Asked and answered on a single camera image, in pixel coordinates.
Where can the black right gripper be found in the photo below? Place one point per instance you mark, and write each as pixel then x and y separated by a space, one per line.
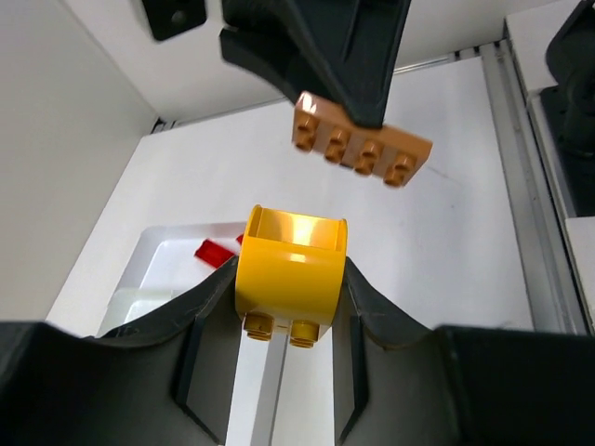
pixel 170 18

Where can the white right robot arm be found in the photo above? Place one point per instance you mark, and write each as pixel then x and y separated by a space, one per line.
pixel 569 104

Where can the yellow lego brick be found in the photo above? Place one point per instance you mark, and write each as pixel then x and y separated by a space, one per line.
pixel 289 274

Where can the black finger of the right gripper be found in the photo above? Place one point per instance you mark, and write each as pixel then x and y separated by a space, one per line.
pixel 344 51

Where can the red lego brick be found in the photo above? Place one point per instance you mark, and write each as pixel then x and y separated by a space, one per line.
pixel 215 254

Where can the brown 2x2 lego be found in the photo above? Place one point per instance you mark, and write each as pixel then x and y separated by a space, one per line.
pixel 389 153

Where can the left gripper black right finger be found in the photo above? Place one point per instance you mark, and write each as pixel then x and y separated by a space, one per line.
pixel 397 382

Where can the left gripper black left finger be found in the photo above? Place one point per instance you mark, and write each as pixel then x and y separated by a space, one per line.
pixel 165 378

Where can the white compartment sorting tray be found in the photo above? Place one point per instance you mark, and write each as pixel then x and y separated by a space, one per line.
pixel 162 267

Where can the aluminium side rail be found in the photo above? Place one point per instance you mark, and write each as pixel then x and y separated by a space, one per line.
pixel 556 297

